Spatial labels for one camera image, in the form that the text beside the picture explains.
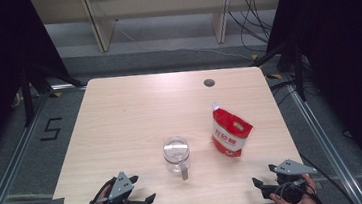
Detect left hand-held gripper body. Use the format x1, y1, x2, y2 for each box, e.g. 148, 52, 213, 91
100, 169, 147, 204

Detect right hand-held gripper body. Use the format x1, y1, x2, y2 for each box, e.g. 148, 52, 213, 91
258, 156, 321, 204

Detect clear glass jar with lid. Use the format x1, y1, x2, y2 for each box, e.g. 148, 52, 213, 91
161, 134, 194, 183

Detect red and white sugar pouch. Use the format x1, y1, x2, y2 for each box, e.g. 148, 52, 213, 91
207, 98, 258, 161

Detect black metal stand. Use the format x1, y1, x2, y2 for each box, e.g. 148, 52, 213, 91
249, 39, 309, 107
18, 57, 90, 128

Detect grey round table grommet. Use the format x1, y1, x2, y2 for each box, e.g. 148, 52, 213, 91
203, 78, 217, 89

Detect light wooden shelf unit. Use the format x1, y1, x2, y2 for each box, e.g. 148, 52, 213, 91
31, 0, 289, 62

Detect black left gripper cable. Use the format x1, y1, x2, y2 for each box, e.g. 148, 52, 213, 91
82, 177, 119, 204

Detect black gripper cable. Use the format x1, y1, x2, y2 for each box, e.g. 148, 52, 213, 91
82, 177, 119, 204
310, 183, 325, 204

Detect thin black floor cable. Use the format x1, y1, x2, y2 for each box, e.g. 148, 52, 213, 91
298, 148, 358, 204

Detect aluminium floor rail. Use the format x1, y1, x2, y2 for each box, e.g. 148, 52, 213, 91
0, 91, 60, 204
282, 68, 362, 204

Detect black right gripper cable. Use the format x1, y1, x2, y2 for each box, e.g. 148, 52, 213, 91
310, 183, 325, 204

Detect black floor cables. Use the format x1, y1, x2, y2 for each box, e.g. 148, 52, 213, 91
269, 78, 322, 107

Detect white floor cable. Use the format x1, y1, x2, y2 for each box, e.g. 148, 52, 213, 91
115, 6, 255, 73

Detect bundle of black hanging cables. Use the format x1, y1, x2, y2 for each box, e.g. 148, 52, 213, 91
226, 0, 278, 57

